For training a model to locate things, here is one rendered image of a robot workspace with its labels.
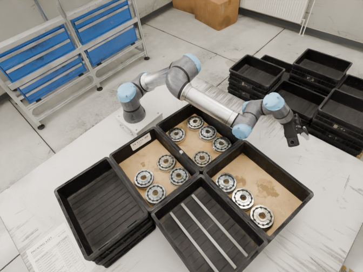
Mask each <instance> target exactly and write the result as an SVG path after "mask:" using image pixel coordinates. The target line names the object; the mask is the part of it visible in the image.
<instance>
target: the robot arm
mask: <svg viewBox="0 0 363 272"><path fill-rule="evenodd" d="M200 70H201V63H200V61H199V59H198V58H197V57H196V56H194V55H193V54H191V53H187V54H185V55H183V57H181V59H179V60H176V61H173V62H172V63H171V64H170V66H169V67H166V68H164V69H161V70H159V71H156V72H154V73H149V72H147V71H144V72H142V73H140V74H139V75H138V76H137V77H136V78H135V79H134V80H133V81H131V82H130V83H129V82H128V83H125V84H124V83H123V84H121V86H120V87H119V88H118V90H117V95H118V99H119V101H120V103H121V106H122V108H123V118H124V120H125V121H126V122H127V123H130V124H136V123H139V122H141V121H142V120H143V119H144V118H145V116H146V112H145V109H144V108H143V107H142V105H141V104H140V101H139V100H140V99H141V98H142V97H143V96H144V95H145V94H146V93H148V92H151V91H153V90H154V89H155V88H156V87H158V86H162V85H165V84H166V86H167V88H168V90H169V91H170V93H171V94H172V95H173V96H174V97H176V98H177V99H179V100H180V101H183V100H184V101H186V102H188V103H189V104H191V105H193V106H195V107H196V108H198V109H200V110H202V111H203V112H205V113H207V114H208V115H210V116H212V117H214V118H215V119H217V120H219V121H220V122H222V123H223V124H225V125H227V126H229V127H231V128H232V133H233V135H235V137H236V138H238V139H246V138H248V136H249V135H250V133H251V132H252V130H253V128H254V127H255V125H256V123H257V121H258V120H259V118H260V116H262V115H273V117H274V118H275V119H276V120H277V122H279V123H280V124H281V125H283V128H284V136H285V138H286V140H287V144H288V147H296V146H299V145H300V144H299V139H298V135H297V134H300V136H302V137H304V138H305V139H306V140H309V139H310V136H309V134H308V131H307V129H306V127H305V126H304V127H301V126H300V124H299V121H300V122H301V119H300V117H299V116H298V114H293V112H292V111H291V109H290V108H289V107H288V106H287V104H286V103H285V101H284V99H283V98H282V97H281V96H280V95H279V94H278V93H275V92H273V93H270V94H268V95H266V96H265V98H264V99H260V100H250V101H247V102H244V103H243V107H242V114H240V113H238V112H237V111H235V110H233V109H231V108H230V107H228V106H226V105H224V104H223V103H221V102H219V101H217V100H215V99H214V98H212V97H210V96H208V95H207V94H205V93H204V92H202V91H200V90H198V89H196V88H195V87H193V86H192V84H191V83H190V82H191V81H192V80H193V79H194V78H195V76H196V75H198V74H199V72H200ZM295 115H296V116H297V117H294V116H295Z"/></svg>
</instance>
